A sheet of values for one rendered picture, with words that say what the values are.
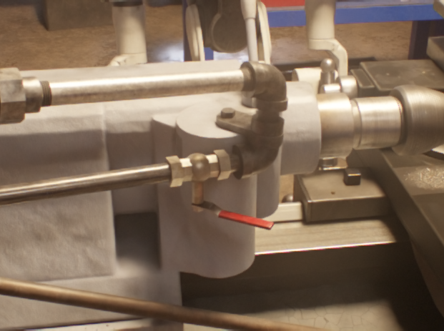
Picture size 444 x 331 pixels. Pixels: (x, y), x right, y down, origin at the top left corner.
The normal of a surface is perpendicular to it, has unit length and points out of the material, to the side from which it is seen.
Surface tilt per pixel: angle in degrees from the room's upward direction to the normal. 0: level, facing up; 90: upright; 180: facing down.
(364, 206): 90
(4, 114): 101
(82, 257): 66
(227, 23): 90
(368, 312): 4
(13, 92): 56
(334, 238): 0
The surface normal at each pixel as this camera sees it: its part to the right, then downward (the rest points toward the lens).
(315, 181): 0.00, -0.87
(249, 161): 0.37, 0.00
